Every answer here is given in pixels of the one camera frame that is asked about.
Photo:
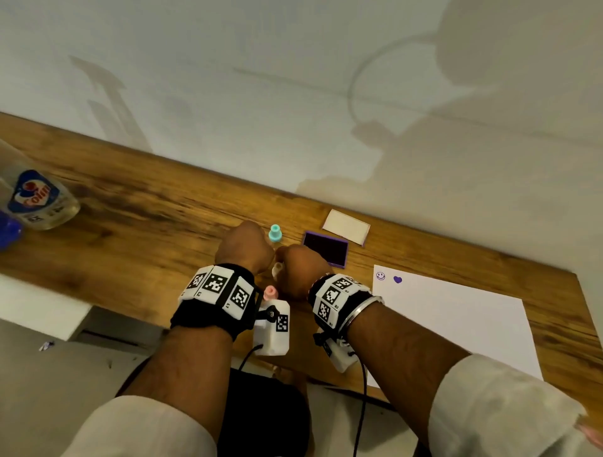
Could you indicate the person's left hand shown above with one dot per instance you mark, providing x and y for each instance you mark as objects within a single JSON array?
[{"x": 245, "y": 245}]

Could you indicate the blue spray bottle cap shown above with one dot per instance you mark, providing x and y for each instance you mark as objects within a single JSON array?
[{"x": 8, "y": 230}]

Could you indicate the white paper sheet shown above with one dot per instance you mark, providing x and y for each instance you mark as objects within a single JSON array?
[{"x": 452, "y": 320}]

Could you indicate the black trousers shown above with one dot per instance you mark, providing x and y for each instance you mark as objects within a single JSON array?
[{"x": 264, "y": 414}]

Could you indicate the white shirt sleeve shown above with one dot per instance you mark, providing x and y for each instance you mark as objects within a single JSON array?
[
  {"x": 499, "y": 414},
  {"x": 141, "y": 431}
]

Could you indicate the white left shirt sleeve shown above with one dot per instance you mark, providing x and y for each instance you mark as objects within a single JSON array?
[{"x": 141, "y": 431}]

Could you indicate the teal stamp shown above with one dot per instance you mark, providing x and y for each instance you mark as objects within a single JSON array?
[{"x": 275, "y": 233}]

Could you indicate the person's right forearm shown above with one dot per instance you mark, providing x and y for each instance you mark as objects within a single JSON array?
[{"x": 405, "y": 358}]

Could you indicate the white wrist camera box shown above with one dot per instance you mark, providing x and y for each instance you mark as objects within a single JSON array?
[
  {"x": 343, "y": 358},
  {"x": 272, "y": 332}
]

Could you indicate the white ink pad lid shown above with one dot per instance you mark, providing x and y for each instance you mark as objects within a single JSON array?
[{"x": 346, "y": 227}]

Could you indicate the clear labelled spray bottle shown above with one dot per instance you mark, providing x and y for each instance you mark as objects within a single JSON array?
[{"x": 37, "y": 197}]

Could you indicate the black wristband with marker tags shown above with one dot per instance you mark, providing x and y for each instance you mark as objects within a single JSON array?
[
  {"x": 334, "y": 296},
  {"x": 216, "y": 296}
]

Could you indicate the purple ink pad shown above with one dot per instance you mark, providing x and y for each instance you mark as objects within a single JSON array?
[{"x": 326, "y": 248}]

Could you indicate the white right shirt sleeve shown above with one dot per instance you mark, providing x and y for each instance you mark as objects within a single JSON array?
[{"x": 499, "y": 414}]

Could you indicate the pink stamp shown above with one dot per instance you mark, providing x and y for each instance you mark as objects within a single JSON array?
[{"x": 270, "y": 293}]

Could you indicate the person's left forearm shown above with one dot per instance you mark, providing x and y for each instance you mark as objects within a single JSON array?
[{"x": 188, "y": 372}]

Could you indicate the person's right hand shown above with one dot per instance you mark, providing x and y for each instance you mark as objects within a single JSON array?
[{"x": 301, "y": 270}]

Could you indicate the white stamp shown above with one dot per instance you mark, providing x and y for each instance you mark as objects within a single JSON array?
[{"x": 278, "y": 270}]

